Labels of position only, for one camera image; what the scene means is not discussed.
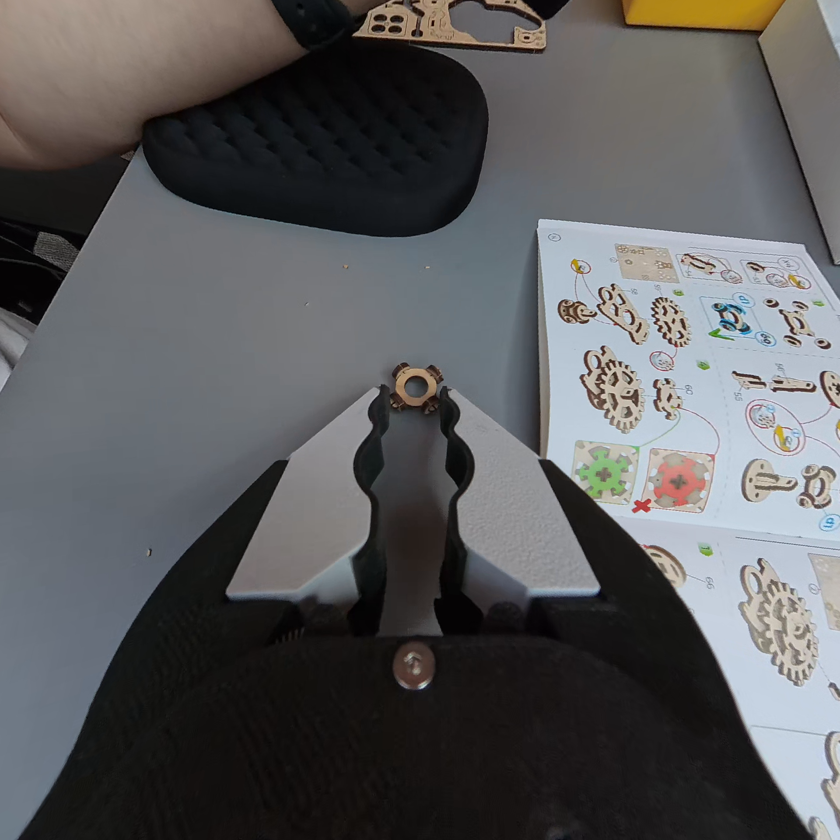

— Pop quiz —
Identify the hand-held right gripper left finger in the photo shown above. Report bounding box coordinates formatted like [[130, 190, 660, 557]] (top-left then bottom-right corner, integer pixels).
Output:
[[225, 386, 392, 636]]

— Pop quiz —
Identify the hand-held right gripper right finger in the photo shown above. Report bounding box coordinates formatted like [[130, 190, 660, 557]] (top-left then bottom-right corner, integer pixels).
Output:
[[436, 386, 602, 636]]

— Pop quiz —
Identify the small wooden ring gear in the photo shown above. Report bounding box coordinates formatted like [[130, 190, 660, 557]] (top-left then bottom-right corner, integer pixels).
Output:
[[390, 362, 446, 414]]

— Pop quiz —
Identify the wooden laser-cut parts sheet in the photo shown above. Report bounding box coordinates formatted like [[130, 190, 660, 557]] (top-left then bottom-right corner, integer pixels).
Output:
[[353, 0, 549, 53]]

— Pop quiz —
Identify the yellow plastic bin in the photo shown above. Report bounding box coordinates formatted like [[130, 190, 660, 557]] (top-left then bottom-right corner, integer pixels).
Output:
[[622, 0, 786, 34]]

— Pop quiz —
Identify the person's left forearm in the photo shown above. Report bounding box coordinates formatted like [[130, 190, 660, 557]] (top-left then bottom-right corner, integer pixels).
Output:
[[0, 0, 309, 170]]

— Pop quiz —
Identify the assembly instruction booklet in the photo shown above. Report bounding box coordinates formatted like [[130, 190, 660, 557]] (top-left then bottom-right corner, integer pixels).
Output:
[[537, 220, 840, 840]]

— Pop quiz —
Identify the black padded wrist rest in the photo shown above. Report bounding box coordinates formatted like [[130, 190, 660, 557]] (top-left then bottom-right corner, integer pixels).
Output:
[[141, 42, 490, 238]]

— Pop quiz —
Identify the black wristband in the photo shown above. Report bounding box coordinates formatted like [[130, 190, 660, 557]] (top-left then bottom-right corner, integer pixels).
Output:
[[270, 0, 371, 52]]

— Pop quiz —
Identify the white cardboard tray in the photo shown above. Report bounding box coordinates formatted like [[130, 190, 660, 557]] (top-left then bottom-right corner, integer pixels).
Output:
[[758, 0, 840, 265]]

